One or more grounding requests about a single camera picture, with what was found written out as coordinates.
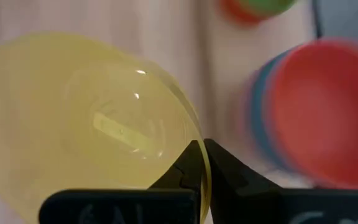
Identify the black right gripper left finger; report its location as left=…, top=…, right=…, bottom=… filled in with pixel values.
left=38, top=139, right=203, bottom=224

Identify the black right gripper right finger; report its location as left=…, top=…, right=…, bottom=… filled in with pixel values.
left=203, top=138, right=358, bottom=224

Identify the blue opaque bowl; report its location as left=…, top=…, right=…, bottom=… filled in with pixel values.
left=249, top=49, right=291, bottom=170

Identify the red opaque bowl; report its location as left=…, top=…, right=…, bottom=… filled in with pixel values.
left=264, top=39, right=358, bottom=190

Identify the yellow translucent bowl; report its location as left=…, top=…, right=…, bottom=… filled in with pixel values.
left=0, top=30, right=213, bottom=224

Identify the orange translucent bowl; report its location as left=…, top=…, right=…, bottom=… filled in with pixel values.
left=218, top=0, right=260, bottom=27

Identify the green translucent bowl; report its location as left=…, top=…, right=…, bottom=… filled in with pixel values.
left=239, top=0, right=298, bottom=16

